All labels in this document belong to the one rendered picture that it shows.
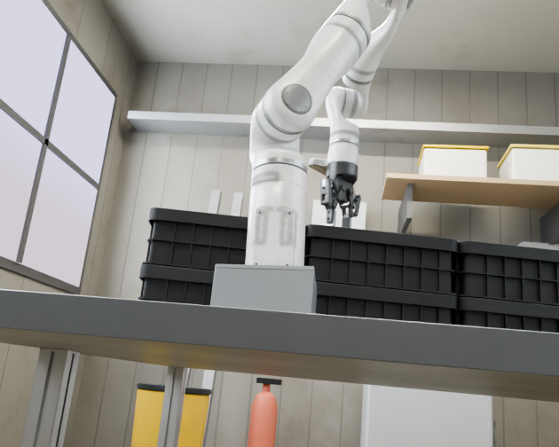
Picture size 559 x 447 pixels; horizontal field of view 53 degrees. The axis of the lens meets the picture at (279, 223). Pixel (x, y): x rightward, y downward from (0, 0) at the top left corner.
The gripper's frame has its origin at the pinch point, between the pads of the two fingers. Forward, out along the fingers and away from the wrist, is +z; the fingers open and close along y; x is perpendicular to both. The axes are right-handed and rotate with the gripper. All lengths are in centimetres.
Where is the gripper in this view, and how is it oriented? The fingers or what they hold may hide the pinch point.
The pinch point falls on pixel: (338, 223)
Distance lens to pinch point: 132.1
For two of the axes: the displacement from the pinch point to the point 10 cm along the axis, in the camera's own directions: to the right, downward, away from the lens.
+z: -0.9, 9.6, -2.7
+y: 6.6, 2.6, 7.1
